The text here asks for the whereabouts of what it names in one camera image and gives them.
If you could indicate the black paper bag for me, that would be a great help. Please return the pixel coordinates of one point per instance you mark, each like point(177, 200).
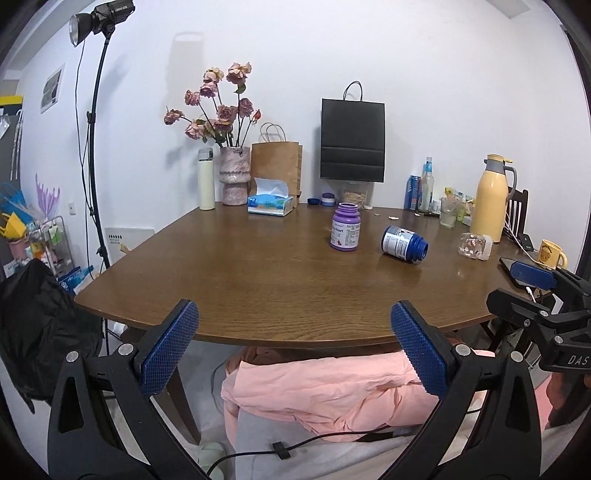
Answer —
point(353, 138)

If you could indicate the black phone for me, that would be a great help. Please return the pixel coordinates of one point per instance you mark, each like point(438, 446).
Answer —
point(508, 266)

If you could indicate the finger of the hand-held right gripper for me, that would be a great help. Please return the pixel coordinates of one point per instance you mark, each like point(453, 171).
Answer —
point(531, 274)
point(517, 308)

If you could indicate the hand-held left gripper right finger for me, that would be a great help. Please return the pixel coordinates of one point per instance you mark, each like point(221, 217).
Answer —
point(418, 347)

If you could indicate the clear plastic bottle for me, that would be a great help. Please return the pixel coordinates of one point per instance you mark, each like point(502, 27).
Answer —
point(427, 187)

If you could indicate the white slipper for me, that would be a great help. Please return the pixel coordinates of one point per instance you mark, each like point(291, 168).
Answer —
point(211, 457)

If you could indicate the wooden chair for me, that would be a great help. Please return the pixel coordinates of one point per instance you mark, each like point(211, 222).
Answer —
point(518, 207)

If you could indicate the blue tissue box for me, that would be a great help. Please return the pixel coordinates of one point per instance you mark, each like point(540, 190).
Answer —
point(270, 203)

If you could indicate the black power adapter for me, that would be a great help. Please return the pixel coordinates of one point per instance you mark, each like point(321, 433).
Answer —
point(526, 241)

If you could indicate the pink cloth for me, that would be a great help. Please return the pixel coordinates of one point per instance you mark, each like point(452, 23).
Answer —
point(323, 387)

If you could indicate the black light stand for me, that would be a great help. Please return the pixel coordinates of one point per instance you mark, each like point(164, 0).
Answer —
point(94, 120)

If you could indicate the person's right forearm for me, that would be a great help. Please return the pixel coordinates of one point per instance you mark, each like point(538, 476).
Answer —
point(565, 397)

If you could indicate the small white jar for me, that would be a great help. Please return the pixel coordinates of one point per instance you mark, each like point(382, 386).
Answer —
point(328, 200)

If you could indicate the purple hangers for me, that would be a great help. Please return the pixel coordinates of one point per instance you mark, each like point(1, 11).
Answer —
point(47, 196)

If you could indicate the blue soda can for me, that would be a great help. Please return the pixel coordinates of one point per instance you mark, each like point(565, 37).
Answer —
point(412, 194)

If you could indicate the blue pill bottle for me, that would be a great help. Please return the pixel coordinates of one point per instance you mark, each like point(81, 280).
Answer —
point(400, 243)

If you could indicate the yellow snack packet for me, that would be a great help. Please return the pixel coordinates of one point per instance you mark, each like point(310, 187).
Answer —
point(457, 194)

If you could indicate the white thermos bottle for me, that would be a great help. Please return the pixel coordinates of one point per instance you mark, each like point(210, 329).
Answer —
point(206, 184)

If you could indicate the yellow thermos jug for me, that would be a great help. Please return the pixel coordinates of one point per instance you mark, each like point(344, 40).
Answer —
point(489, 207)

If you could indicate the wall picture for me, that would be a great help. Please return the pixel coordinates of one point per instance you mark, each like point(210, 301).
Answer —
point(51, 88)

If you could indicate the glass tumbler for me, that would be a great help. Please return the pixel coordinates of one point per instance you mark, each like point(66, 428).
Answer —
point(448, 214)

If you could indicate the brown paper bag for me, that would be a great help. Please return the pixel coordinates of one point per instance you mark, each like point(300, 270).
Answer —
point(277, 161)

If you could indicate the white flat box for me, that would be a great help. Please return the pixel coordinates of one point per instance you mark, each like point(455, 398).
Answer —
point(129, 240)

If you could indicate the yellow mug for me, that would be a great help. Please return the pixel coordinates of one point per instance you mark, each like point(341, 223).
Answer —
point(549, 254)

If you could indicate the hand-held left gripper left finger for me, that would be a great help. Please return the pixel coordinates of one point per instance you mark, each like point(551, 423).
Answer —
point(170, 347)

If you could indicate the clear snack jar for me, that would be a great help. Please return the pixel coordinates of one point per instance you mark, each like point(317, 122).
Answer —
point(355, 194)

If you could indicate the purple pill bottle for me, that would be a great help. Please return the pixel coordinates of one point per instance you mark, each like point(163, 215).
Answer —
point(345, 228)

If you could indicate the dried rose bouquet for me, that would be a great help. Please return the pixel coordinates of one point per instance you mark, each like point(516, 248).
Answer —
point(226, 113)

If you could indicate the black studio light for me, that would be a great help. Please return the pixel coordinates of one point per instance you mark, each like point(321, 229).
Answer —
point(99, 16)

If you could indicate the pink marble vase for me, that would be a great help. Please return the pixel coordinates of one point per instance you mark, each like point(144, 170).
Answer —
point(234, 175)

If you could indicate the black jacket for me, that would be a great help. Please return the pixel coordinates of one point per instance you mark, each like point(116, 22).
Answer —
point(41, 323)

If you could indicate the clear plastic jar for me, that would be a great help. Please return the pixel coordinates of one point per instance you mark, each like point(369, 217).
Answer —
point(474, 245)

